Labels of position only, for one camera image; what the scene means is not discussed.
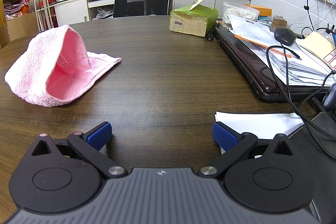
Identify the pink towel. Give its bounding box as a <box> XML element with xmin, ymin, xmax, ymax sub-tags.
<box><xmin>5</xmin><ymin>25</ymin><xmax>121</xmax><ymax>107</ymax></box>

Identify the white paper sheet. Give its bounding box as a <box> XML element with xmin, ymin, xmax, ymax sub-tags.
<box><xmin>215</xmin><ymin>112</ymin><xmax>303</xmax><ymax>139</ymax></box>

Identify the black laptop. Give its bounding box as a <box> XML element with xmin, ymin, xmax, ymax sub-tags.
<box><xmin>213</xmin><ymin>27</ymin><xmax>335</xmax><ymax>102</ymax></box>

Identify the stack of papers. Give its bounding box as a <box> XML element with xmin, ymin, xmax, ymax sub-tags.
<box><xmin>228</xmin><ymin>15</ymin><xmax>331</xmax><ymax>86</ymax></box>

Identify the black computer mouse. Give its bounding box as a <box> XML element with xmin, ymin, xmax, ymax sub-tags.
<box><xmin>274</xmin><ymin>26</ymin><xmax>297</xmax><ymax>47</ymax></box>

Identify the green tissue box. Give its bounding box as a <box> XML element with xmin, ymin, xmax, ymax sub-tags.
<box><xmin>169</xmin><ymin>0</ymin><xmax>219</xmax><ymax>37</ymax></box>

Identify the large cardboard box left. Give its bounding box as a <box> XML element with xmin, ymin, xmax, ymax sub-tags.
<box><xmin>0</xmin><ymin>13</ymin><xmax>39</xmax><ymax>48</ymax></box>

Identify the white low cabinet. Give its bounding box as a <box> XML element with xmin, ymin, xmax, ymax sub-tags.
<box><xmin>36</xmin><ymin>0</ymin><xmax>251</xmax><ymax>27</ymax></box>

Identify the black cable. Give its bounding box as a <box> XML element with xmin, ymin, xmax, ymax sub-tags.
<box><xmin>265</xmin><ymin>45</ymin><xmax>336</xmax><ymax>142</ymax></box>

